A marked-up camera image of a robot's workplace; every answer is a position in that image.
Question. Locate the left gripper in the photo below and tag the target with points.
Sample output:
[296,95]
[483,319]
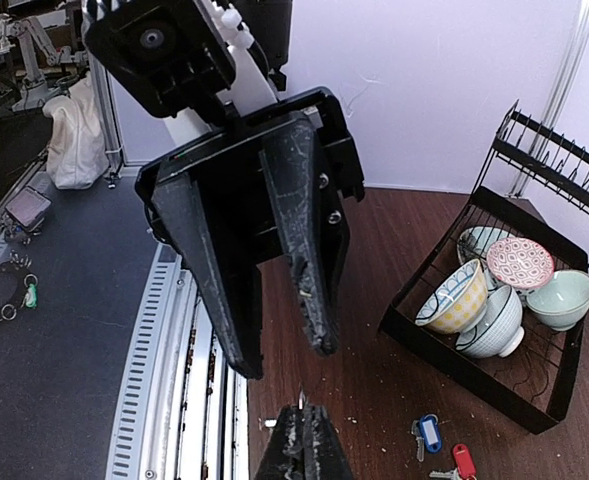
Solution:
[269,185]

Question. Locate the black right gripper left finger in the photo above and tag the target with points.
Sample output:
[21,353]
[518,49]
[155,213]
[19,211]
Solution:
[283,458]

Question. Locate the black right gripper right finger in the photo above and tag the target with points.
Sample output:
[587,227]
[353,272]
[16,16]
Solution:
[323,455]

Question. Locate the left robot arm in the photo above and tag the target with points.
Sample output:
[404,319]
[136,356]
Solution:
[201,63]

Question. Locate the red tag with keys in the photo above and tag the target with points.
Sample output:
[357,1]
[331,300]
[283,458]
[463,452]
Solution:
[465,468]

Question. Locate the blue key tag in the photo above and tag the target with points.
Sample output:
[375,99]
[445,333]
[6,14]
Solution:
[427,436]

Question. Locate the white cloth bag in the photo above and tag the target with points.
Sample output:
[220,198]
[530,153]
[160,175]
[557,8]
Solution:
[76,156]

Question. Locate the yellow blue patterned bowl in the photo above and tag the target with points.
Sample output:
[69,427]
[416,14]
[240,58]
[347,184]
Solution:
[457,304]

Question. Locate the blue lined bowl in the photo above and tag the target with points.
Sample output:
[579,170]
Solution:
[474,243]

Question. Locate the white blue striped bowl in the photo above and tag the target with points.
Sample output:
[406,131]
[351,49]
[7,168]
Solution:
[500,331]

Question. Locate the pink patterned bowl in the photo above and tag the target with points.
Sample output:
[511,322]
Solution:
[521,263]

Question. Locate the light green bowl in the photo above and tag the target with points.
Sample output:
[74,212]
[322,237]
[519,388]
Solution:
[563,301]

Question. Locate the metal base rail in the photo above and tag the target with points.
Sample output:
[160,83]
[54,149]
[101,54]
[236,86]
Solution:
[182,412]

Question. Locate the black wire dish rack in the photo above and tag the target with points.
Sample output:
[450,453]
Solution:
[534,385]

